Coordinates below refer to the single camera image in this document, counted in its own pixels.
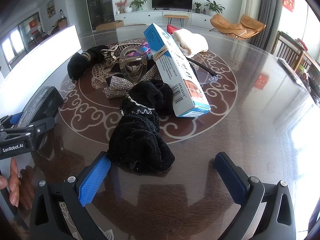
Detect black odor removing bar box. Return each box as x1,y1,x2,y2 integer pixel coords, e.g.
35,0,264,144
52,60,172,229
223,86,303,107
15,86,63,128

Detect black velvet scrunchie with pearls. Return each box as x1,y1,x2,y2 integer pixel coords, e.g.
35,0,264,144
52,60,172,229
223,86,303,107
107,80,175,174

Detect blue white ointment box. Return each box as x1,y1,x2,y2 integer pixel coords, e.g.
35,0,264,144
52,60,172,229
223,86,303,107
144,23,211,118

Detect black fuzzy scrunchie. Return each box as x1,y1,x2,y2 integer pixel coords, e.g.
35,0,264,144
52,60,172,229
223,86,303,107
67,45,108,80

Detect black frame glasses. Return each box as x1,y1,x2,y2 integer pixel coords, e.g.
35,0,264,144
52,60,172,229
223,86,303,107
187,58,218,87

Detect clear rhinestone hair claw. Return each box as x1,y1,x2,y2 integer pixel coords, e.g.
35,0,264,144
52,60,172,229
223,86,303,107
104,46,161,99

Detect cream towel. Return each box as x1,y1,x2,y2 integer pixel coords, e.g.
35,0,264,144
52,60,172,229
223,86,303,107
172,29,209,58

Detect purple butterfly toy wand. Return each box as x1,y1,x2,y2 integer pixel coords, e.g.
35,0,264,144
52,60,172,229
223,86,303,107
127,42,152,59

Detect red packet bag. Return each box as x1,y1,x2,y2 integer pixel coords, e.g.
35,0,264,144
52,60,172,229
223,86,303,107
167,24,179,35

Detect person's left hand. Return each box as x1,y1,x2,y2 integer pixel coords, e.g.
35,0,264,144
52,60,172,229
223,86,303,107
1,158,20,207

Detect wooden side chair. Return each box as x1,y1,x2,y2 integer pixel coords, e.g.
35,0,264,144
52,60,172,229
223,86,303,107
271,31,319,83

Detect brown cardboard box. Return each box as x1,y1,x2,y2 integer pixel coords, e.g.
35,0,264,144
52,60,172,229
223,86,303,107
96,20,124,31

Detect orange lounge chair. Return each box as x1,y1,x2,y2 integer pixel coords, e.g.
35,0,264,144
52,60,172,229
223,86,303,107
210,14,266,40

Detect dark display cabinet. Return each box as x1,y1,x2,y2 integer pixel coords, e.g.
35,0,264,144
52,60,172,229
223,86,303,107
86,0,114,30

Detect red flower vase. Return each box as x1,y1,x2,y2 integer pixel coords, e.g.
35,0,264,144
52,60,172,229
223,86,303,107
115,0,128,14

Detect small wooden bench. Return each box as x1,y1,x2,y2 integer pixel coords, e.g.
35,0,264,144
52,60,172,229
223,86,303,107
163,14,189,27

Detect green potted plant right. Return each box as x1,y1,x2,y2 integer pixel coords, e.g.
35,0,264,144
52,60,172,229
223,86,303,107
204,0,225,16

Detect green potted plant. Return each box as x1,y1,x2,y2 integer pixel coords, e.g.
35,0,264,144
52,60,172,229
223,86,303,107
130,0,148,11
204,0,225,16

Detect white tv cabinet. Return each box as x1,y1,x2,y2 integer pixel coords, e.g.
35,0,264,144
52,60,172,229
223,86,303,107
114,10,213,29

